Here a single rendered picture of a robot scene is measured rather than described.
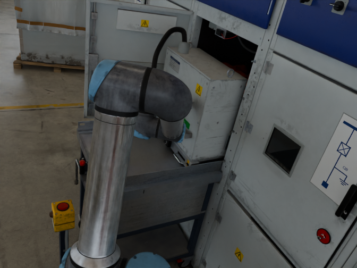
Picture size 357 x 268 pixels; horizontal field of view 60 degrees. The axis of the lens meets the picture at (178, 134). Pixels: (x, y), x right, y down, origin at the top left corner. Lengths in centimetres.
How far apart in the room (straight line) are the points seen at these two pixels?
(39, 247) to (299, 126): 186
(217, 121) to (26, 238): 158
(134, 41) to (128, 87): 122
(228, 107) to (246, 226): 62
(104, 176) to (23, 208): 189
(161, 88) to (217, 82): 76
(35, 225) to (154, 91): 196
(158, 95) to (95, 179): 29
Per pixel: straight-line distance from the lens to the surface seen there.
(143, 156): 179
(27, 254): 242
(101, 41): 196
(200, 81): 155
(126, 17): 192
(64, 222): 140
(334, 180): 126
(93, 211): 91
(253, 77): 153
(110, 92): 79
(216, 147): 173
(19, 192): 286
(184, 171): 166
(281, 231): 151
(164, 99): 78
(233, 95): 160
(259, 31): 152
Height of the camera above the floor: 187
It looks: 30 degrees down
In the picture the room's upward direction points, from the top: 11 degrees clockwise
